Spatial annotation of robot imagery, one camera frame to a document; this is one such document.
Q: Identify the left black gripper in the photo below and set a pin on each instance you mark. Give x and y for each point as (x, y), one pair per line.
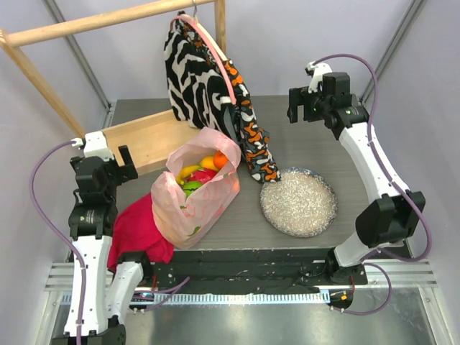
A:
(124, 172)

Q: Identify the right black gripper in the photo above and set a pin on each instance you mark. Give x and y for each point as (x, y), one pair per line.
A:
(306, 104)

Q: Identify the fake green apple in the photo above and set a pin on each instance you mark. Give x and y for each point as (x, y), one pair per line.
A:
(190, 187)

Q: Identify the pink plastic bag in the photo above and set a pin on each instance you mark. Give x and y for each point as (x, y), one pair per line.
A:
(184, 220)

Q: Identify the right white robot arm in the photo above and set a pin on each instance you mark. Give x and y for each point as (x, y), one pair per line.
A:
(393, 210)

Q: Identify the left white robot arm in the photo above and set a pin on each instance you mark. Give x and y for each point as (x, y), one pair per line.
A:
(99, 305)

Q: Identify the fake banana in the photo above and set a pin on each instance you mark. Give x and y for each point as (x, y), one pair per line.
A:
(185, 172)

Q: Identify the fake red fruit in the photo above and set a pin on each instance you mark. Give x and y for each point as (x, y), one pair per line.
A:
(202, 175)

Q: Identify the fake yellow lemon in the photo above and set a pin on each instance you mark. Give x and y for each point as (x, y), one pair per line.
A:
(207, 163)

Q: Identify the fake orange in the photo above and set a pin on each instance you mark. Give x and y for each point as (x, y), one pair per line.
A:
(220, 160)

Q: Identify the wooden clothes rack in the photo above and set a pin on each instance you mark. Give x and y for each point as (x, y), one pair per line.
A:
(125, 58)

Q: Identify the red cloth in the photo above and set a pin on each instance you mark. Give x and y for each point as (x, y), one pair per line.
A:
(135, 230)

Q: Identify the zebra print garment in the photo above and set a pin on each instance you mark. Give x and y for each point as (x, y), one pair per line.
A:
(195, 85)

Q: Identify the pink clothes hanger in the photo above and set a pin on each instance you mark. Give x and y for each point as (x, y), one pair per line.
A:
(216, 51)

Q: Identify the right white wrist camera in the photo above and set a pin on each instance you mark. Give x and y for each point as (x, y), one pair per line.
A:
(316, 71)

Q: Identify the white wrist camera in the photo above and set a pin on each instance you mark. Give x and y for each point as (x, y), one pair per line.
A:
(316, 71)
(94, 144)

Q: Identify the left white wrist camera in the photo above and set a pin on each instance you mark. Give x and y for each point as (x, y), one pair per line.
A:
(94, 144)

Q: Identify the white cable duct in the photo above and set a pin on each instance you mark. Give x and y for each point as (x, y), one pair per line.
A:
(261, 299)

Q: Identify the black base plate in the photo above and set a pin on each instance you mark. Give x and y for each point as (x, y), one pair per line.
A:
(254, 271)

